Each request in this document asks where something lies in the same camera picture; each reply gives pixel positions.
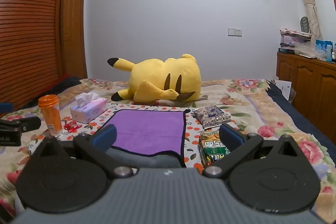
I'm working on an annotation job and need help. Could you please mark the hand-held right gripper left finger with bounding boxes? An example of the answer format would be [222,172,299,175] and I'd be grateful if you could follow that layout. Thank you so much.
[29,124,134,179]

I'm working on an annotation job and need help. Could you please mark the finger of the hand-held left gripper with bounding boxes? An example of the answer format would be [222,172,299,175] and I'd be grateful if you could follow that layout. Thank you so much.
[0,116,42,135]
[0,102,14,114]

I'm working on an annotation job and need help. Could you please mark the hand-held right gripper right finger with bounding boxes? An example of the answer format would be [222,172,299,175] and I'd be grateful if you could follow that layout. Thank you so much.
[203,123,306,179]

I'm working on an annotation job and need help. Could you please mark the purple towel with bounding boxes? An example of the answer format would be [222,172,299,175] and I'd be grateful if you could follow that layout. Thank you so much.
[101,109,191,167]

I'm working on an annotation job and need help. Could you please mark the grey towel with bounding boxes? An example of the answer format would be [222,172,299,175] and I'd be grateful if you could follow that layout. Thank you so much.
[105,147,183,169]

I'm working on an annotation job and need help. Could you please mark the green snack packet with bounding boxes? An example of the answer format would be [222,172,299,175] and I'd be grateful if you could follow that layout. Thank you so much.
[198,130,232,167]

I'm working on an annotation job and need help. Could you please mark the orange plastic bottle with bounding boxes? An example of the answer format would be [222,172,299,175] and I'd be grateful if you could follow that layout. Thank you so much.
[38,94,64,135]

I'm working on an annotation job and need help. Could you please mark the blue white snack packet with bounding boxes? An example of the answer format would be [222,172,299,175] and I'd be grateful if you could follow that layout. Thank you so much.
[192,105,233,131]

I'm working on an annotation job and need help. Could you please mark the pink tissue box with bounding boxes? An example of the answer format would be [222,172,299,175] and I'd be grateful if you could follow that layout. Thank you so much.
[70,92,109,124]

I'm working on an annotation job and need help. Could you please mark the red candy wrapper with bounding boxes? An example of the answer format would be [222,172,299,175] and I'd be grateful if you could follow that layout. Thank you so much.
[64,121,81,133]

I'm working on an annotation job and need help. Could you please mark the floral bed sheet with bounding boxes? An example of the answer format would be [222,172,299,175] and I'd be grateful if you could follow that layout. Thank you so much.
[0,78,336,224]

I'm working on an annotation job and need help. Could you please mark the orange dotted white mat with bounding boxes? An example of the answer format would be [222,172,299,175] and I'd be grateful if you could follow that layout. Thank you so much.
[26,105,208,170]

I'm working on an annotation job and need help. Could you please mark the dark cloth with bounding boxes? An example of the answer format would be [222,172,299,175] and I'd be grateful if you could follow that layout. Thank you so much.
[22,75,82,109]

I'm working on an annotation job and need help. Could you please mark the white paper sheets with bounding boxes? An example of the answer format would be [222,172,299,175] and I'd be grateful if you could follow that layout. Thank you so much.
[273,76,297,103]

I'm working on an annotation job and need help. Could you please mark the dark blue blanket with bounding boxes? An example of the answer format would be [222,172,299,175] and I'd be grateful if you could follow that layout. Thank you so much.
[265,79,336,157]

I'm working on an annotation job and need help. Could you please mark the yellow plush toy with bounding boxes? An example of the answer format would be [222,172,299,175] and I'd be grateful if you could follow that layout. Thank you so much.
[107,54,203,104]

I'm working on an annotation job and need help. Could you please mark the wooden louvered wardrobe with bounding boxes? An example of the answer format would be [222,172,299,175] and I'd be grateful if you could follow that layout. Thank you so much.
[0,0,72,112]

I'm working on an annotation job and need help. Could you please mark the wooden cabinet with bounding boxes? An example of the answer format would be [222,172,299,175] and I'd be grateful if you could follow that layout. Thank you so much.
[276,52,336,145]

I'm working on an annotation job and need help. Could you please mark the wooden door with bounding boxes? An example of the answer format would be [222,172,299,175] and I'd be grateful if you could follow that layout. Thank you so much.
[60,0,88,80]

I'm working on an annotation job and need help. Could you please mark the clear plastic bag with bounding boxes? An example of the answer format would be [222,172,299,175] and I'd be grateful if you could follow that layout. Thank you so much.
[293,41,320,59]

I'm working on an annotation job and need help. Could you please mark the stack of papers and boxes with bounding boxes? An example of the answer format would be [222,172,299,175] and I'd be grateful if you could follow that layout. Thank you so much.
[278,28,313,54]

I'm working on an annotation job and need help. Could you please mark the blue packets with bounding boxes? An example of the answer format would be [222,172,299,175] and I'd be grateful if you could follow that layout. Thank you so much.
[315,39,334,62]

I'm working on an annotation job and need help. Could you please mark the small grey fan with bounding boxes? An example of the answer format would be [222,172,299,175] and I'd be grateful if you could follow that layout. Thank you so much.
[300,16,312,34]

